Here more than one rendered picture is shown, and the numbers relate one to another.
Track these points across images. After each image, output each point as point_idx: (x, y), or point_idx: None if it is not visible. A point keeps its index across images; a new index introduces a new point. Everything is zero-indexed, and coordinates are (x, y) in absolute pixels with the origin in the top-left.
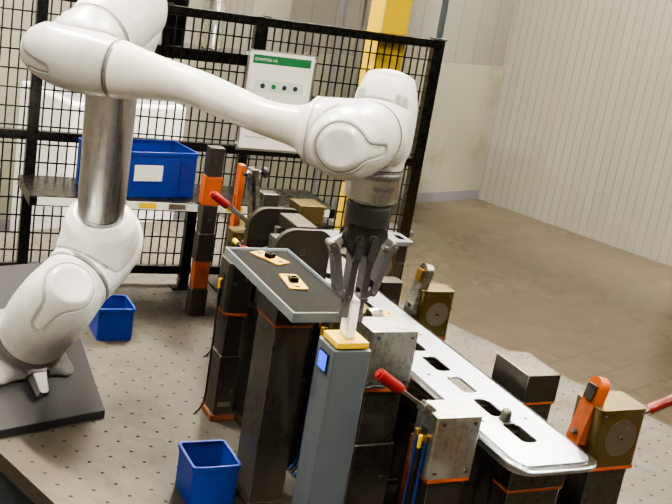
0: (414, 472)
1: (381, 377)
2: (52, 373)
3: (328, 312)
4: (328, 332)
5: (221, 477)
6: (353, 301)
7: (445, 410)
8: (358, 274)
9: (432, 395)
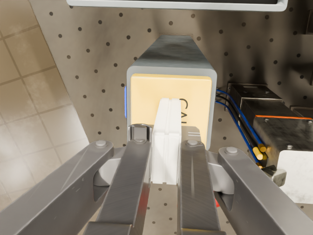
0: (248, 137)
1: None
2: None
3: (173, 4)
4: (134, 94)
5: None
6: (153, 182)
7: (300, 182)
8: (179, 189)
9: None
